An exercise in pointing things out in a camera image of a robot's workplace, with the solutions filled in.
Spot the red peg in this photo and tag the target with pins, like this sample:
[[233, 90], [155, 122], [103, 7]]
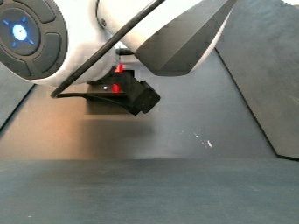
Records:
[[119, 70]]

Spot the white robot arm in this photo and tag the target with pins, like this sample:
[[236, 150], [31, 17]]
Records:
[[51, 36]]

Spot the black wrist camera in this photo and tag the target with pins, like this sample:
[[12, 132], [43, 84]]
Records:
[[137, 96]]

